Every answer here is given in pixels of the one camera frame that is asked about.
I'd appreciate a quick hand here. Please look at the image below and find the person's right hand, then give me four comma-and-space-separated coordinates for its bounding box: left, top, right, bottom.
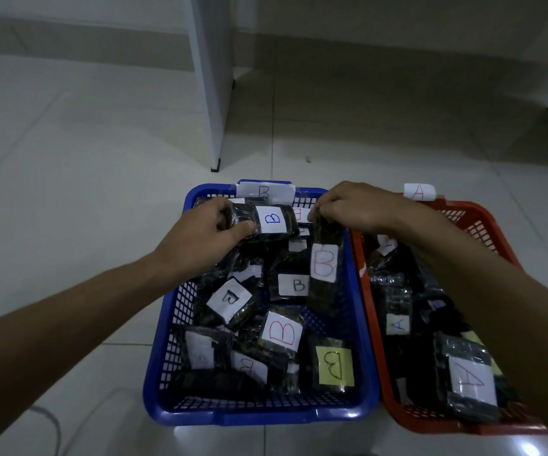
307, 180, 410, 239

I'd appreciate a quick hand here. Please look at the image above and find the person's left hand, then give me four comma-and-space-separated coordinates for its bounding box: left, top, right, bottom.
152, 196, 258, 286

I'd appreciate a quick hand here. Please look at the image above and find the blue plastic basket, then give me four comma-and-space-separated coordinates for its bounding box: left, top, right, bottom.
142, 180, 382, 427

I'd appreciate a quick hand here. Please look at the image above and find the red plastic basket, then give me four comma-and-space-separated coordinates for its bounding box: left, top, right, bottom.
349, 196, 548, 435

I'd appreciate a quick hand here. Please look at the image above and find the person's left forearm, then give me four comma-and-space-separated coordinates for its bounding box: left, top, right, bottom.
0, 253, 175, 456

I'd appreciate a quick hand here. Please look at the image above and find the person's right forearm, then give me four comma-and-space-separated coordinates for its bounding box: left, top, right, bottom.
387, 203, 548, 452

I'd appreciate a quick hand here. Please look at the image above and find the small white paper tag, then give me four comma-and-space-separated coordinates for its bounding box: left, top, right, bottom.
403, 182, 438, 202

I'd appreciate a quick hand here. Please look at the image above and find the large white paper tag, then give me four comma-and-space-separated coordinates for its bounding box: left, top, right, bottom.
235, 180, 297, 206

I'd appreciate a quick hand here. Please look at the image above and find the thin white cable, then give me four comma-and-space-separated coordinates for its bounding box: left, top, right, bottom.
28, 405, 62, 456

